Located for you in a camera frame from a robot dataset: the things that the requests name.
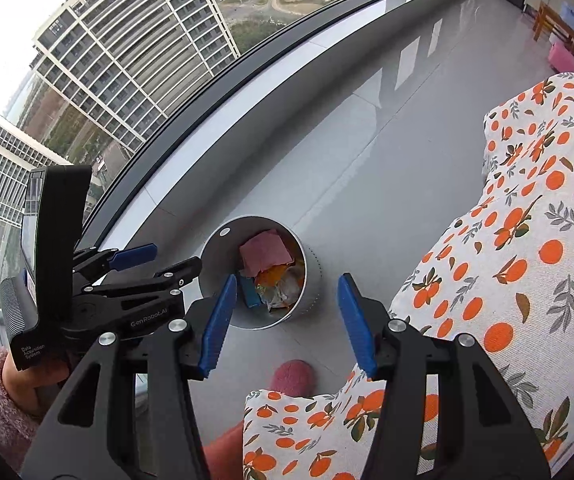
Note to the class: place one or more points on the orange print cloth cover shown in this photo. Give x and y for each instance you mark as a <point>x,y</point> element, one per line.
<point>517,285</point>

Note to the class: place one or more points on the person's left hand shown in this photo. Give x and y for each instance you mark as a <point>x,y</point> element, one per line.
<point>32,375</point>

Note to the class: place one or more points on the pink fuzzy slipper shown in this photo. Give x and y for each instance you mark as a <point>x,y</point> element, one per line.
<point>294,377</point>

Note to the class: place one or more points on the pink paper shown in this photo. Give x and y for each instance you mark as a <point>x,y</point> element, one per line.
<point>264,252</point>

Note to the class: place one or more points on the black window frame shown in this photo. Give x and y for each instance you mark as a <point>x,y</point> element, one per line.
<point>247,65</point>

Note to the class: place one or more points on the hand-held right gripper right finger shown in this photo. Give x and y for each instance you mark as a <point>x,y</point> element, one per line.
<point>357,325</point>

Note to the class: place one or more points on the wooden chair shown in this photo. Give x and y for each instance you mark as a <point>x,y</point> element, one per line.
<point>554,27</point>

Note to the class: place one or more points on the orange plastic bag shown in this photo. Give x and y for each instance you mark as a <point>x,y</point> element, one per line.
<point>272,276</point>

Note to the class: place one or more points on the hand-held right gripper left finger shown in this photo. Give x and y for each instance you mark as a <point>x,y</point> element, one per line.
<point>217,325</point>

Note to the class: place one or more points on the light blue storage box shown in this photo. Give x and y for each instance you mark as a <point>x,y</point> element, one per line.
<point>572,14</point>

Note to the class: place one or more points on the round metal trash can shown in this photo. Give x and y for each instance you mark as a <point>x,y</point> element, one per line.
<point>309,295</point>

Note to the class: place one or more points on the person's left leg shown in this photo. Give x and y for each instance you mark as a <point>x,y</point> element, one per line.
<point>224,452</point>

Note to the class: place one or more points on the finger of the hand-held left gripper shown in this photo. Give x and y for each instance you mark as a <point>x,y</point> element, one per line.
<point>132,254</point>
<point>167,272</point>

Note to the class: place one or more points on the pink stool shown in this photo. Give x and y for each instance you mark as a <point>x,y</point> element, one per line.
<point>564,57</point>

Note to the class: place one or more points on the high-rise building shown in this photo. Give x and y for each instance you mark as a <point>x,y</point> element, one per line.
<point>7,170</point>
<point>132,50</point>

